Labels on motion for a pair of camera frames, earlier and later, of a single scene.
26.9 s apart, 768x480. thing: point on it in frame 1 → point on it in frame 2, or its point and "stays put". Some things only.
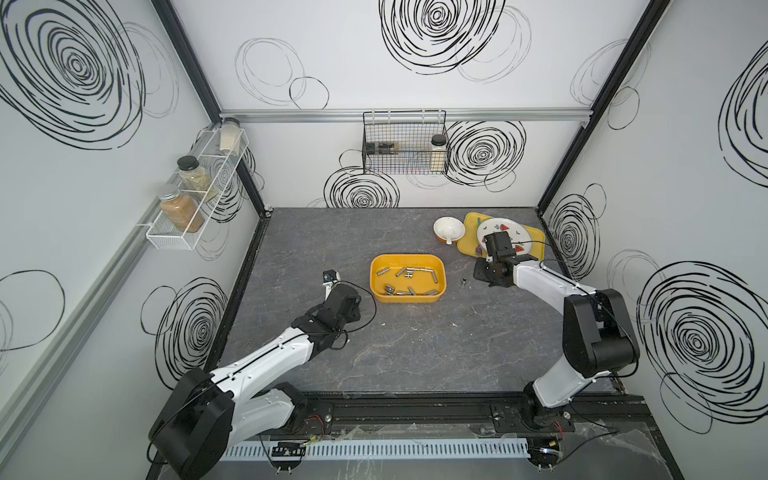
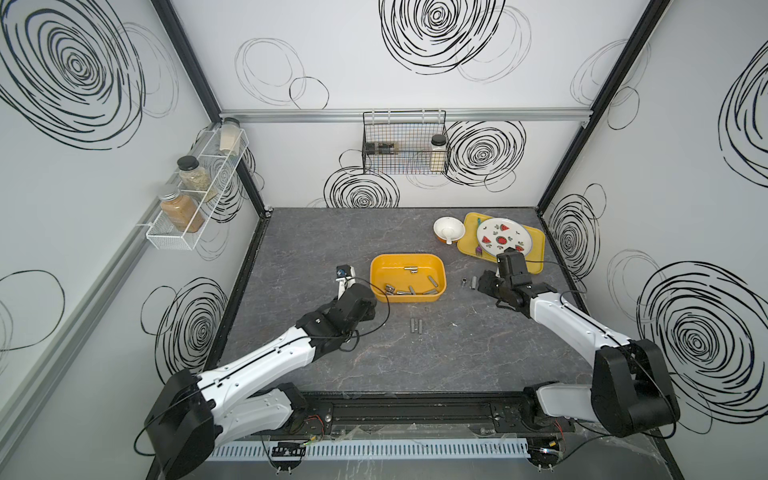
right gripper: [477, 269] → [483, 282]
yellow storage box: [408, 278] stays put
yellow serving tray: [468, 243] stays put
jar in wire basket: [438, 152] stays put
